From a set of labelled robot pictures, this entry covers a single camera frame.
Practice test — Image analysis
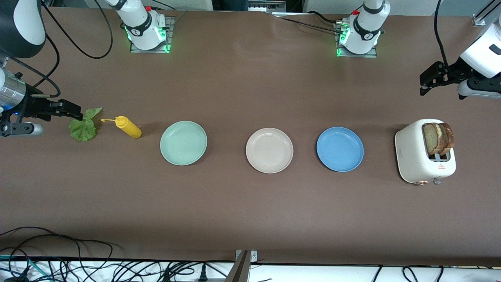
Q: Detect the metal table bracket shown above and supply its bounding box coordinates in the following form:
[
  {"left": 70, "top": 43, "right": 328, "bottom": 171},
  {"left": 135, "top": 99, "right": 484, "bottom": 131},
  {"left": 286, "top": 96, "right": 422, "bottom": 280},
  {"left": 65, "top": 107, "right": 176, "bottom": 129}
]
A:
[{"left": 225, "top": 249, "right": 259, "bottom": 282}]

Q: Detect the brown bread slice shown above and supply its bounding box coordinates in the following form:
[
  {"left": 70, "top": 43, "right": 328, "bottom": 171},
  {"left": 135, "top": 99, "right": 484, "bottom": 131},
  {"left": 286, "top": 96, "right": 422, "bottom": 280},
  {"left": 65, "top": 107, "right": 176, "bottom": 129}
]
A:
[
  {"left": 439, "top": 122, "right": 455, "bottom": 157},
  {"left": 422, "top": 123, "right": 442, "bottom": 155}
]

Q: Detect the beige plate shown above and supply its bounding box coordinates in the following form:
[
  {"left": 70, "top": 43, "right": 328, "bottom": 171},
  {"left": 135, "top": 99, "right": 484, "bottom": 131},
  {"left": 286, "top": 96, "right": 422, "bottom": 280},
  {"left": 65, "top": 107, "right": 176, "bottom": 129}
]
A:
[{"left": 245, "top": 128, "right": 294, "bottom": 174}]

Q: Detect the long looping black cable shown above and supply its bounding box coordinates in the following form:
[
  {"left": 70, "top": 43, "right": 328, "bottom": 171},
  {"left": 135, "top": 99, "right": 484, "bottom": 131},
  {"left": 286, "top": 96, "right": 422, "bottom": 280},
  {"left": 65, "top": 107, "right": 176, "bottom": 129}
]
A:
[{"left": 0, "top": 226, "right": 115, "bottom": 282}]

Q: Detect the blue plate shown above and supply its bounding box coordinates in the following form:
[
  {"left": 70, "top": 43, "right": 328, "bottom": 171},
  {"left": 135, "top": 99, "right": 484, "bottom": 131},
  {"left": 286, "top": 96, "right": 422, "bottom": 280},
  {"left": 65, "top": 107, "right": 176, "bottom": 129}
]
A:
[{"left": 316, "top": 127, "right": 364, "bottom": 172}]

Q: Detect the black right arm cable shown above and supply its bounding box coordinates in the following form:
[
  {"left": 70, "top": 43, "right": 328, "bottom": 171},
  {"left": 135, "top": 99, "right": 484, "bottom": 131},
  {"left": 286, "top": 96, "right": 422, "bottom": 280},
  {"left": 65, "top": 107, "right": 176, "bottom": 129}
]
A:
[{"left": 0, "top": 0, "right": 114, "bottom": 98}]

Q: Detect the aluminium frame profile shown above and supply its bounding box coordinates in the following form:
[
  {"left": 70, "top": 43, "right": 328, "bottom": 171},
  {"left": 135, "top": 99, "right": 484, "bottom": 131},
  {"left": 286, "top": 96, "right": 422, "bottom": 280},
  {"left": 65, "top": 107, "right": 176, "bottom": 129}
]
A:
[{"left": 472, "top": 0, "right": 501, "bottom": 27}]

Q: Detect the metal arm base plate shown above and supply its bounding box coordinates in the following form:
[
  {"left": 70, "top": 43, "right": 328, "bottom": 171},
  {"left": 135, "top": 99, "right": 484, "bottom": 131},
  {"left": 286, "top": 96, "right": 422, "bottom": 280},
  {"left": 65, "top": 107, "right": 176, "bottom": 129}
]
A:
[
  {"left": 335, "top": 22, "right": 378, "bottom": 58},
  {"left": 130, "top": 16, "right": 175, "bottom": 54}
]

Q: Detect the braided black cable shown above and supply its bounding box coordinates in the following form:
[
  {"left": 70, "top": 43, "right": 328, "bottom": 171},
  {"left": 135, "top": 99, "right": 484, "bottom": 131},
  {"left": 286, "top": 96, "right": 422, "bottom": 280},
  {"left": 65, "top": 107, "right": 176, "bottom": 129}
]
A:
[{"left": 280, "top": 16, "right": 345, "bottom": 33}]

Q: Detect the white toaster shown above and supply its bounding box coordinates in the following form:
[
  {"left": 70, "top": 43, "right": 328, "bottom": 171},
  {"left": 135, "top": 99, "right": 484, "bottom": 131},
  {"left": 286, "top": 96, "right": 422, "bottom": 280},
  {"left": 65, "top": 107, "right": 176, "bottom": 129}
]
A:
[{"left": 395, "top": 119, "right": 457, "bottom": 186}]

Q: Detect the green lettuce leaf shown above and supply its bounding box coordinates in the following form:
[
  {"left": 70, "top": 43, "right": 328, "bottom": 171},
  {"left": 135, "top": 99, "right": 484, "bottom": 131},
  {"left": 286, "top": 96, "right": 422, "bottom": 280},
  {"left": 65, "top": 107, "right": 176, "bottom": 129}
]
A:
[{"left": 69, "top": 108, "right": 103, "bottom": 142}]

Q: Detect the white connector box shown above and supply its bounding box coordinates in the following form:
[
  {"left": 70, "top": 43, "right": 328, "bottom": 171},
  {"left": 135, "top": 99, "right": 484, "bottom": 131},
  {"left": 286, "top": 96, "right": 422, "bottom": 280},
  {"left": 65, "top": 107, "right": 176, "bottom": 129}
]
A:
[{"left": 248, "top": 1, "right": 286, "bottom": 12}]

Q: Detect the yellow mustard squeeze bottle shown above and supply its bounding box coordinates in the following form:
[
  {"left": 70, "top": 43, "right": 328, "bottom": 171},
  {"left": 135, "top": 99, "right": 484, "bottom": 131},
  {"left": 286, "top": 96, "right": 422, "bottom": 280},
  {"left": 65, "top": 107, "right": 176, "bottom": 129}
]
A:
[{"left": 101, "top": 116, "right": 142, "bottom": 139}]

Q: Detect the smooth black cable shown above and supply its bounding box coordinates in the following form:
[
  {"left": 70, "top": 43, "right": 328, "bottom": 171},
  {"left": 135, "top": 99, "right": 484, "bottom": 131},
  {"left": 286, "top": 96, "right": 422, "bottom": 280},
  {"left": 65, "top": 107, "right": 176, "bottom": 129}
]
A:
[{"left": 305, "top": 11, "right": 340, "bottom": 25}]

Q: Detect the teal cable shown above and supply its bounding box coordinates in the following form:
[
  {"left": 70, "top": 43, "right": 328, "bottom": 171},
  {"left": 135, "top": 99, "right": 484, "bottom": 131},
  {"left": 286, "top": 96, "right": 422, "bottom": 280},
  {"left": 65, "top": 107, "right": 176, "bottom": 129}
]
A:
[{"left": 0, "top": 255, "right": 52, "bottom": 282}]

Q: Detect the mint green plate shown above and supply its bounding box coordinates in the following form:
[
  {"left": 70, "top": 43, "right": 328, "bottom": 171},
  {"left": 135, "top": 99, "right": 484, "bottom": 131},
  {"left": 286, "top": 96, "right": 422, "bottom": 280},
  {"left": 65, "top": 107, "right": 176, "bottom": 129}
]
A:
[{"left": 160, "top": 121, "right": 208, "bottom": 166}]

